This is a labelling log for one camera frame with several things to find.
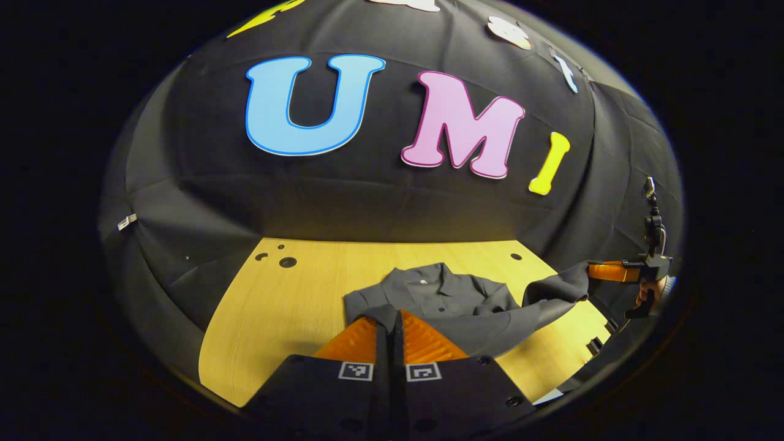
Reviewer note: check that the black table edge clamp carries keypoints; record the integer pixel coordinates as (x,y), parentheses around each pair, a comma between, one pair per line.
(612,324)
(595,346)

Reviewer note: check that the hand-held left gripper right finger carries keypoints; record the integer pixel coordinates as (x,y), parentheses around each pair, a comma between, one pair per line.
(465,398)

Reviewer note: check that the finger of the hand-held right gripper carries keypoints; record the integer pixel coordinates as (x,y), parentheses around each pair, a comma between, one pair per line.
(612,271)

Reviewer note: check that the black backdrop cloth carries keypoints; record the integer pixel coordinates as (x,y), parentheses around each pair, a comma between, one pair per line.
(367,202)

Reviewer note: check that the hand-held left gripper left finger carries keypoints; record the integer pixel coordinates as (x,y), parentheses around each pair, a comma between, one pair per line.
(324,398)

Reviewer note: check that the grey shirt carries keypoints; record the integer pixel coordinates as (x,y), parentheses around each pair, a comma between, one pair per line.
(447,300)

